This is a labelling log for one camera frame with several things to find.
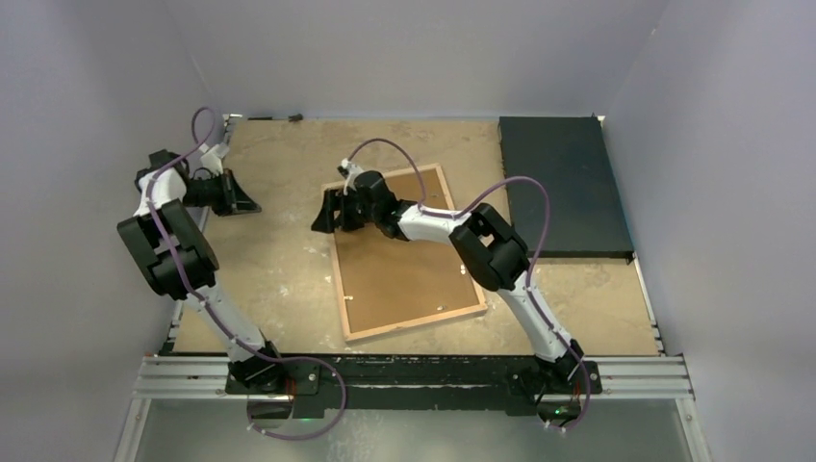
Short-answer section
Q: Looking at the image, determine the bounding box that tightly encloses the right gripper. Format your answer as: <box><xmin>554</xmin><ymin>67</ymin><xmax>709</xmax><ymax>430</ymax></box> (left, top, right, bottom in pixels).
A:
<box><xmin>312</xmin><ymin>189</ymin><xmax>379</xmax><ymax>235</ymax></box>

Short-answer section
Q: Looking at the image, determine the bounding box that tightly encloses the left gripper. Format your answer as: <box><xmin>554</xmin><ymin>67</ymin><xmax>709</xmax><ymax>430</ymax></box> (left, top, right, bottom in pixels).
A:
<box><xmin>183</xmin><ymin>168</ymin><xmax>263</xmax><ymax>217</ymax></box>

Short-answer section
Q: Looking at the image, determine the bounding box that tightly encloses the picture frame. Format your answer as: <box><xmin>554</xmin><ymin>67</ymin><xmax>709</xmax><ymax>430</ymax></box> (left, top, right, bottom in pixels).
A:
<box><xmin>320</xmin><ymin>163</ymin><xmax>489</xmax><ymax>345</ymax></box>

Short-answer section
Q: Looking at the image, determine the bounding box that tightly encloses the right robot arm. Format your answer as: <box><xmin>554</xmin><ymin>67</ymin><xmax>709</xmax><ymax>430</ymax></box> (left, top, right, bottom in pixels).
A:
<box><xmin>311</xmin><ymin>166</ymin><xmax>591</xmax><ymax>392</ymax></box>

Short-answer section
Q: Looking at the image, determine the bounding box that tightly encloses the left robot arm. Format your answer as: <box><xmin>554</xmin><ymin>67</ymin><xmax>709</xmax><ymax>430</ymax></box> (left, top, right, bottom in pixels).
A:
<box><xmin>116</xmin><ymin>149</ymin><xmax>287</xmax><ymax>394</ymax></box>

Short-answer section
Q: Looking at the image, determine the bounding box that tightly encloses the black mounting plate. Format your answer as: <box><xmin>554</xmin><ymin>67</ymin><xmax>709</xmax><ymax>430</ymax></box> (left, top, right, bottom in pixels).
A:
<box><xmin>224</xmin><ymin>354</ymin><xmax>603</xmax><ymax>419</ymax></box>

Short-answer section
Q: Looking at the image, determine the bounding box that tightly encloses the black foam mat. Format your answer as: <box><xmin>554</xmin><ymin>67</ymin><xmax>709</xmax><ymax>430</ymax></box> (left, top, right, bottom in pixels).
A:
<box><xmin>497</xmin><ymin>115</ymin><xmax>635</xmax><ymax>260</ymax></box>

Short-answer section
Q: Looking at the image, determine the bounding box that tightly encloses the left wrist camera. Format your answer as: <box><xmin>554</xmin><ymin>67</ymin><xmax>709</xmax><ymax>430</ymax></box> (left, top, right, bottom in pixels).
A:
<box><xmin>198</xmin><ymin>142</ymin><xmax>230</xmax><ymax>176</ymax></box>

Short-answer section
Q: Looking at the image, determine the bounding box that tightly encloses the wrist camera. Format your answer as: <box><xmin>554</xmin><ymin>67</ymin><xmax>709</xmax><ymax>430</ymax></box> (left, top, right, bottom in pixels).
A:
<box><xmin>337</xmin><ymin>159</ymin><xmax>365</xmax><ymax>195</ymax></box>
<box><xmin>198</xmin><ymin>142</ymin><xmax>230</xmax><ymax>176</ymax></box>

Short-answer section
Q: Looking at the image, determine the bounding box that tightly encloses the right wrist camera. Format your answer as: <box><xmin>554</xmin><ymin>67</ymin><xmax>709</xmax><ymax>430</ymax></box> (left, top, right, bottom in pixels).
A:
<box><xmin>337</xmin><ymin>159</ymin><xmax>365</xmax><ymax>195</ymax></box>

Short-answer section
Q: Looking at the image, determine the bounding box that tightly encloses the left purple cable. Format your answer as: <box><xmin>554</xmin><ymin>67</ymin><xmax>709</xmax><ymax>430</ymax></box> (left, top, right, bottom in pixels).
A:
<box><xmin>144</xmin><ymin>107</ymin><xmax>348</xmax><ymax>443</ymax></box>

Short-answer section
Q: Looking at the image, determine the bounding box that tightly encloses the purple cable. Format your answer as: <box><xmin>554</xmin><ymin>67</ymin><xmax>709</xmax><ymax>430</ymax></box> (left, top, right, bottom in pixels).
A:
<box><xmin>144</xmin><ymin>107</ymin><xmax>348</xmax><ymax>443</ymax></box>
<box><xmin>341</xmin><ymin>138</ymin><xmax>591</xmax><ymax>435</ymax></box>

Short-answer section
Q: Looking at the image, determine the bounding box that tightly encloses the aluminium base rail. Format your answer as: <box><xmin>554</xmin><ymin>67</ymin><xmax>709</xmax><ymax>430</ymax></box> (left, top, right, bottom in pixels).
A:
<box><xmin>132</xmin><ymin>356</ymin><xmax>695</xmax><ymax>400</ymax></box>

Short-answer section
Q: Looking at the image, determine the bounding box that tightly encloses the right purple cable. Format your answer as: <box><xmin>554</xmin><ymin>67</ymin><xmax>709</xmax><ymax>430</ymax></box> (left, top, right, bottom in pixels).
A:
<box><xmin>341</xmin><ymin>138</ymin><xmax>591</xmax><ymax>435</ymax></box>

